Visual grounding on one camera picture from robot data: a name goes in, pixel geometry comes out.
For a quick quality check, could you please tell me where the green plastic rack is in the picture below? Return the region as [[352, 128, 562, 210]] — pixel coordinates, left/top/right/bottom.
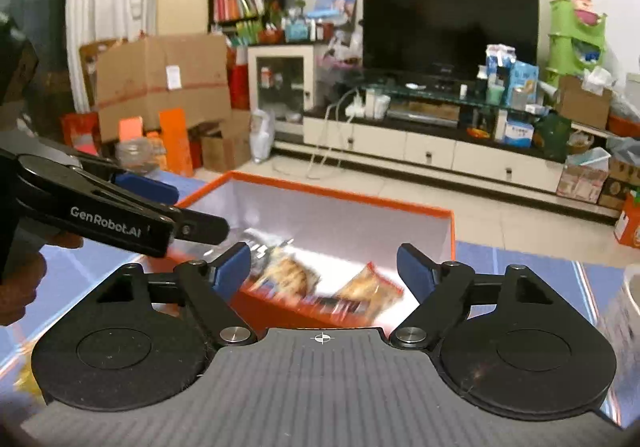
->
[[545, 0, 608, 88]]

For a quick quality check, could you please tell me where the black television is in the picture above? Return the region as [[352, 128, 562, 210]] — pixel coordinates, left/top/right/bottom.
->
[[362, 0, 540, 78]]

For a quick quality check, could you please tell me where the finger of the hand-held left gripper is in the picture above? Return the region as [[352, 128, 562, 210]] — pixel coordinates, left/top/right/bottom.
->
[[70, 154, 180, 208], [170, 208, 231, 246]]

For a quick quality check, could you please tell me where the pink printed carton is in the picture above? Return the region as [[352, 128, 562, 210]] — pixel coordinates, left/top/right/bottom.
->
[[557, 149, 611, 204]]

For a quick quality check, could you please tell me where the orange white carton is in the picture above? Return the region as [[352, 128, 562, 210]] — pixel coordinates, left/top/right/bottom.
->
[[614, 192, 640, 248]]

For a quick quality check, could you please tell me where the silver snack packet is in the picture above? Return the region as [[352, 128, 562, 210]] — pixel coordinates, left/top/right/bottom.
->
[[240, 227, 296, 273]]

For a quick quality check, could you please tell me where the blue checked tablecloth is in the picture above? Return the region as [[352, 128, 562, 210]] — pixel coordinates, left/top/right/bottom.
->
[[0, 172, 640, 428]]

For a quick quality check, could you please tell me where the framed picture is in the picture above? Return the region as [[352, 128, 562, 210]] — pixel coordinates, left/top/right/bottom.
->
[[315, 0, 360, 28]]

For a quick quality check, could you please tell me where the dark green bag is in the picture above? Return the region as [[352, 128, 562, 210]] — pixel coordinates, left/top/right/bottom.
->
[[532, 112, 572, 162]]

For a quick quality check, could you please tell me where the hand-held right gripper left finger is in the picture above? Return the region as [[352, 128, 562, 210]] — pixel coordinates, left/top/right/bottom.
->
[[92, 243, 258, 347]]

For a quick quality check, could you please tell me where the large brown cardboard box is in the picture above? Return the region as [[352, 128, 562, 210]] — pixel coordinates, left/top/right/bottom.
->
[[80, 33, 233, 142]]

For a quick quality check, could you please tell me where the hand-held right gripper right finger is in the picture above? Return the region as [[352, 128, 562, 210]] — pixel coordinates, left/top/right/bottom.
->
[[390, 243, 558, 350]]

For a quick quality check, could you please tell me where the flat orange box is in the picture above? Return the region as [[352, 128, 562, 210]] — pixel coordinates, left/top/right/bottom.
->
[[159, 108, 195, 178]]

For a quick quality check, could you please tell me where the person's left hand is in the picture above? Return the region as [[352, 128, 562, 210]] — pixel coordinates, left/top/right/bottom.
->
[[0, 233, 86, 328]]

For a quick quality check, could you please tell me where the white glass-door cabinet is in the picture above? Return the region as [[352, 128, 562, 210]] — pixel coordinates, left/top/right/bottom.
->
[[247, 43, 317, 115]]

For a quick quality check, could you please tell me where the teal box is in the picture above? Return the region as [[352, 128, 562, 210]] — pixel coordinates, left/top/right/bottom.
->
[[284, 19, 308, 44]]

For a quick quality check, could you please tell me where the blue white package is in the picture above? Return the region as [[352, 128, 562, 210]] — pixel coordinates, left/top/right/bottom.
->
[[505, 61, 540, 108]]

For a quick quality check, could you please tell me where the red patterned box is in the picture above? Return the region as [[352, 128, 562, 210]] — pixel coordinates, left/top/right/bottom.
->
[[61, 112, 101, 158]]

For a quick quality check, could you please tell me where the white plastic bag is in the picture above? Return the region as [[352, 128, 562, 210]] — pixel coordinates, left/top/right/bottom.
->
[[250, 108, 276, 164]]

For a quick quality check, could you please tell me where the orange cardboard box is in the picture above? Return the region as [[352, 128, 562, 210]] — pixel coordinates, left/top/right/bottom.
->
[[165, 170, 457, 330]]

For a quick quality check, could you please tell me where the blue tissue box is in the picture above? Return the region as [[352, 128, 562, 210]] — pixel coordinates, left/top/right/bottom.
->
[[502, 119, 535, 148]]

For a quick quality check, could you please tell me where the clear glass jar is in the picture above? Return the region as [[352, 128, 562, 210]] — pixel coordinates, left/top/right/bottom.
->
[[116, 137, 163, 175]]

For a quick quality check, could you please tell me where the small brown cardboard box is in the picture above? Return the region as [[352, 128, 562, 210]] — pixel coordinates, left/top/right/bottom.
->
[[200, 109, 252, 172]]

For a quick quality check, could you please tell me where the open cardboard box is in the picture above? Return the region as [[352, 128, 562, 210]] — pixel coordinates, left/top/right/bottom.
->
[[556, 74, 613, 130]]

